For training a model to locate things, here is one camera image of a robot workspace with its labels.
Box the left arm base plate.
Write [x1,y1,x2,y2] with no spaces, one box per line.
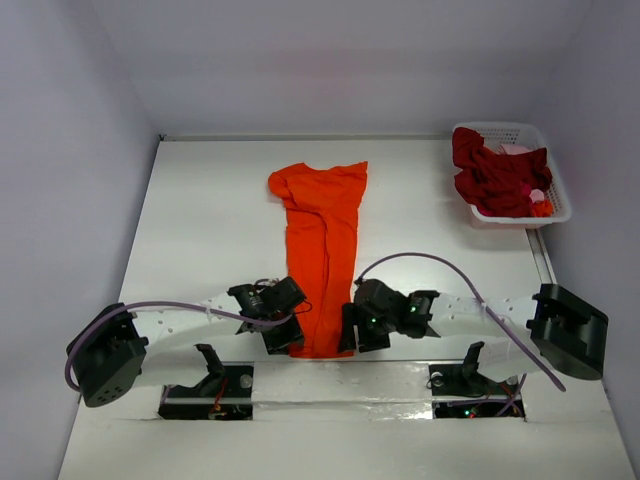
[158,344,254,421]

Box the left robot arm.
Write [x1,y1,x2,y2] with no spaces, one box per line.
[64,277,309,408]

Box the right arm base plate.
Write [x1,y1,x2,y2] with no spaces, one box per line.
[426,342,525,419]

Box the orange t shirt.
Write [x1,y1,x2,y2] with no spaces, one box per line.
[268,162,368,359]

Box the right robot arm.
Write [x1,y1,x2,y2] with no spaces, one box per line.
[338,279,608,398]

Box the white plastic basket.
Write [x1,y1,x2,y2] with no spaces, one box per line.
[452,121,571,229]

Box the dark red t shirt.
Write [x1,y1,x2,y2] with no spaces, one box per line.
[452,126,554,219]

